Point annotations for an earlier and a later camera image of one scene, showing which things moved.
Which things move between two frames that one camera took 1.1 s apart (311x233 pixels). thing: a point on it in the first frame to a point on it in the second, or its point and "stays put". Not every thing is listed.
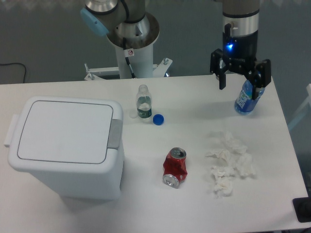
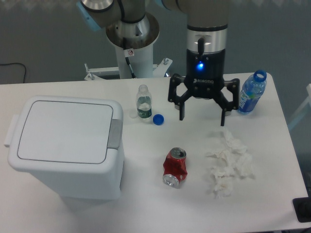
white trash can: [74, 146] stays put
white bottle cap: [133, 114] stays put
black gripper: [239, 53] to [205, 74]
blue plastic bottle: [245, 104] stays put
